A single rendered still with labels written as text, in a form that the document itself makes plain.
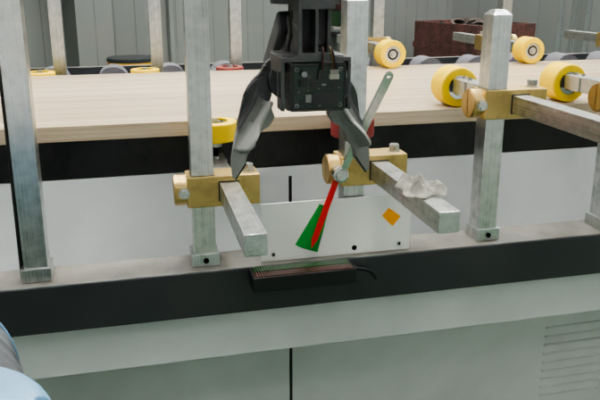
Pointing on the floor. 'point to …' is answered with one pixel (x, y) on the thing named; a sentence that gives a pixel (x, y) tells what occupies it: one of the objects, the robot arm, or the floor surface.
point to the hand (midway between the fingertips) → (300, 175)
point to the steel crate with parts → (422, 35)
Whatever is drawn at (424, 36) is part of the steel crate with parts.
